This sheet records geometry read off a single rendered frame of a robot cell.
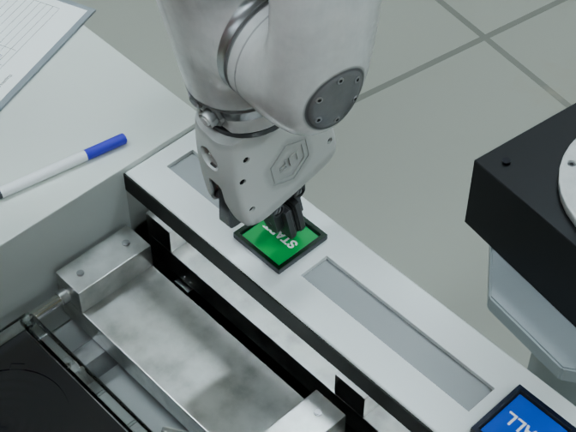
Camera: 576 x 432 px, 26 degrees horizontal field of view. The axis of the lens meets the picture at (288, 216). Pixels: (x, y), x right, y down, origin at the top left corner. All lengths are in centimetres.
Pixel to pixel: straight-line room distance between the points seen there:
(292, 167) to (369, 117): 161
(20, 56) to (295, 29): 54
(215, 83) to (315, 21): 13
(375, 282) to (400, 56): 170
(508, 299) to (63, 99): 46
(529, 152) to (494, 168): 4
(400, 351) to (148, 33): 185
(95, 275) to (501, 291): 38
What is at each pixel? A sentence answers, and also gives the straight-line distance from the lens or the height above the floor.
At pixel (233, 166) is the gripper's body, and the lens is 89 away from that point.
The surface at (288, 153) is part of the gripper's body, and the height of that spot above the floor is 109.
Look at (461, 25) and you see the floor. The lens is 278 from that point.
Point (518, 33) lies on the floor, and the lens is 277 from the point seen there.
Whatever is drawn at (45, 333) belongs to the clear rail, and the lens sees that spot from 107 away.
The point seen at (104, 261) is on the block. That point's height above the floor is 91.
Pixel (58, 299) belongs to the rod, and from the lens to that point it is 110.
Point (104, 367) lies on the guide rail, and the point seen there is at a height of 83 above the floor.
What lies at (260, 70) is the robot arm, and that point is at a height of 125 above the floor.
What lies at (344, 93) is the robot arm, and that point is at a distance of 76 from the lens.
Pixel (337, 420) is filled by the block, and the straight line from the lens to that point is 100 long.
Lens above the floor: 175
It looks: 48 degrees down
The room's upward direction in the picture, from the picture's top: straight up
